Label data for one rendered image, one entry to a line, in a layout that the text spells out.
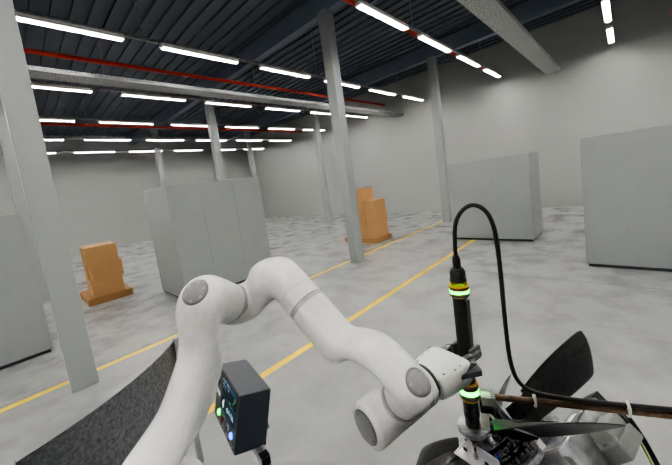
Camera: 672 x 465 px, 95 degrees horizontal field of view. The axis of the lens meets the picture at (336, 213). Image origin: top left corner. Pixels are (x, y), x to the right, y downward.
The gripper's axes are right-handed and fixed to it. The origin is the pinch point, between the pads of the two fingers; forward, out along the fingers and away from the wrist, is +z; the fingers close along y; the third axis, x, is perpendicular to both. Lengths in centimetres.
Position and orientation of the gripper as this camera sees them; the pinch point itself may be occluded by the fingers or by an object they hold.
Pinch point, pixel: (465, 350)
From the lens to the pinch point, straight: 85.2
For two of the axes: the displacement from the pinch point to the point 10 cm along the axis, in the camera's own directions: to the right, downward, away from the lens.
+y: 5.7, 0.0, -8.2
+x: -1.5, -9.8, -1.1
